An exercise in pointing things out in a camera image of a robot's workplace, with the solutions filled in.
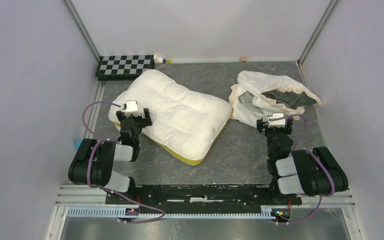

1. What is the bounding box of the grey cream ruffled pillowcase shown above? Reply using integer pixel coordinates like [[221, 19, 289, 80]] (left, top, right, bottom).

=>
[[228, 70, 322, 128]]

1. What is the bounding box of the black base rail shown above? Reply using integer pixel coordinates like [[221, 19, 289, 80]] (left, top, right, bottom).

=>
[[105, 184, 302, 214]]

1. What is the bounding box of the black white checkerboard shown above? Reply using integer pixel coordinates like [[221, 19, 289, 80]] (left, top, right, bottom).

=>
[[95, 54, 155, 81]]

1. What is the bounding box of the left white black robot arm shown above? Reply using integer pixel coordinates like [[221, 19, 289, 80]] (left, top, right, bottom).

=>
[[68, 108, 153, 204]]

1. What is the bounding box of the white toothed cable tray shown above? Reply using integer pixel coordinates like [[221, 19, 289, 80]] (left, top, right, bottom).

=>
[[66, 206, 288, 220]]

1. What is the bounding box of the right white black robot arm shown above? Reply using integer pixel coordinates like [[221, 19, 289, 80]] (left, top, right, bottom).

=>
[[256, 115, 349, 204]]

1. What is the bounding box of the blue small object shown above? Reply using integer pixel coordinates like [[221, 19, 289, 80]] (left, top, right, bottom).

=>
[[74, 139, 83, 149]]

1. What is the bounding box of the small white block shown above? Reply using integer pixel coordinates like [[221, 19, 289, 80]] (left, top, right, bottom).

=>
[[153, 54, 166, 64]]

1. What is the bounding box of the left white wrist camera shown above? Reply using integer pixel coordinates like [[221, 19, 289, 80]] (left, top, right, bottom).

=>
[[121, 100, 142, 118]]

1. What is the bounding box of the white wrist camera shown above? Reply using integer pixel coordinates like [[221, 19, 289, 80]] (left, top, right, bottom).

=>
[[121, 100, 142, 118], [267, 113, 287, 128]]

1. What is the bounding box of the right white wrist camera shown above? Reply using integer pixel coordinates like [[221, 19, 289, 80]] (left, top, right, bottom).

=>
[[267, 113, 287, 128]]

